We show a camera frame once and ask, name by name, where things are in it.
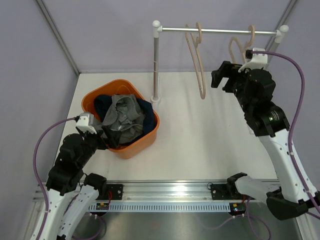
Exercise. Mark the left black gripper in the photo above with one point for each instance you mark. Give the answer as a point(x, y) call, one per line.
point(113, 137)

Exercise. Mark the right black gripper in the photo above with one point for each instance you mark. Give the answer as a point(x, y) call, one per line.
point(227, 69)

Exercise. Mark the grey cotton shorts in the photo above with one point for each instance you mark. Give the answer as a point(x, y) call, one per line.
point(122, 112)

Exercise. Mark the beige wooden hanger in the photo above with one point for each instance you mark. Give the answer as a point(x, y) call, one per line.
point(242, 47)
point(193, 43)

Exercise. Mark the navy blue mesh shorts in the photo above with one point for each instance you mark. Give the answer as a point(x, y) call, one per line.
point(147, 110)

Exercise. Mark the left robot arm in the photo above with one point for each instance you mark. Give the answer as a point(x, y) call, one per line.
point(176, 144)

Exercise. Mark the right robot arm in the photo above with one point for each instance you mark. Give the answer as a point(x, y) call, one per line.
point(290, 199)

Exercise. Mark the orange plastic laundry basket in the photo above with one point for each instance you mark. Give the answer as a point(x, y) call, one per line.
point(122, 86)

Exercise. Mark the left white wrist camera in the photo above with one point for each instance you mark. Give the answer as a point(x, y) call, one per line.
point(87, 123)

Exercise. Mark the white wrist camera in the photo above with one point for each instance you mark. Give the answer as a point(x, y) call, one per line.
point(87, 123)
point(256, 59)

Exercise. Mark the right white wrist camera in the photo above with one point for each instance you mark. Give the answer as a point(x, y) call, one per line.
point(256, 59)

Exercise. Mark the white slotted cable duct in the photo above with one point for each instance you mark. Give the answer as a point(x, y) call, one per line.
point(167, 207)

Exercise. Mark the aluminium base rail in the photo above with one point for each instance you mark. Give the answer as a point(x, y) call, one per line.
point(156, 191)

